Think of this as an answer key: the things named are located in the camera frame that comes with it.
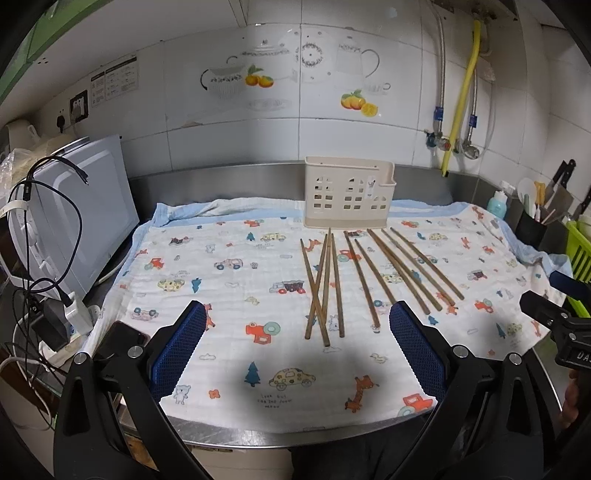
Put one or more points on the white microwave oven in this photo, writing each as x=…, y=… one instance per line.
x=79, y=213

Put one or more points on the wall power socket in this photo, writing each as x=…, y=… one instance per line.
x=79, y=107

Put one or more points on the wooden chopstick six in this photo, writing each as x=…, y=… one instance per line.
x=377, y=273

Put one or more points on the black kitchen knife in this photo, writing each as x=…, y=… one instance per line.
x=560, y=178

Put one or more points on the wooden chopstick one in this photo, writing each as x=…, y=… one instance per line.
x=315, y=295

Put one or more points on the wooden chopstick four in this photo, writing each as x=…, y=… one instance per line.
x=338, y=290

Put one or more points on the wooden chopstick two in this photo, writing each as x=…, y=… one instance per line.
x=316, y=288

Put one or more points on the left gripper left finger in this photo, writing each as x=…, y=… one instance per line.
x=171, y=348

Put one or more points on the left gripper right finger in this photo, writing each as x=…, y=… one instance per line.
x=423, y=359

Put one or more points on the beige plastic utensil holder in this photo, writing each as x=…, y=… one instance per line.
x=347, y=193

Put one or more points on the wooden chopstick three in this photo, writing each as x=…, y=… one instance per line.
x=326, y=281

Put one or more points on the wooden chopstick seven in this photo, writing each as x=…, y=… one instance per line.
x=399, y=267

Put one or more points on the wooden chopstick five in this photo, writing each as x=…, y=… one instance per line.
x=376, y=325

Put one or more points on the white power adapter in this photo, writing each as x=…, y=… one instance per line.
x=77, y=314

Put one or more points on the cartoon print white cloth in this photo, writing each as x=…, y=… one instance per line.
x=262, y=363

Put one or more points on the teal soap bottle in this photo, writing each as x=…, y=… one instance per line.
x=497, y=204

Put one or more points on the wooden chopstick eight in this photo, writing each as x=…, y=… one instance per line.
x=414, y=270

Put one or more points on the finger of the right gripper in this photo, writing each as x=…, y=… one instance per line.
x=542, y=310
x=573, y=288

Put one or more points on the wooden chopstick ten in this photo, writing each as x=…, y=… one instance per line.
x=432, y=265

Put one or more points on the black utensil cup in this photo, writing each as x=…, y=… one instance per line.
x=529, y=231

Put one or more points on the wooden chopstick nine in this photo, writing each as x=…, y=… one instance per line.
x=442, y=294

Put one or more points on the green plastic basket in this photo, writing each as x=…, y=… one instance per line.
x=578, y=251

